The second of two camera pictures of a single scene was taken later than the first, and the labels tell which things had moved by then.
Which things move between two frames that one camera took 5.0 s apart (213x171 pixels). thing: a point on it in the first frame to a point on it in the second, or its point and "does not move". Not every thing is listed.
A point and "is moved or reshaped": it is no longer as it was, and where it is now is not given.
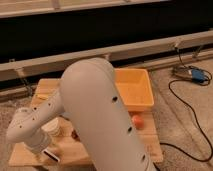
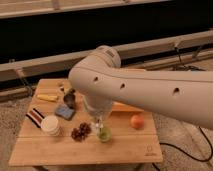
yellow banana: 43,96 does not move
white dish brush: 52,156 is moved or reshaped
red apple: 138,121 does not move
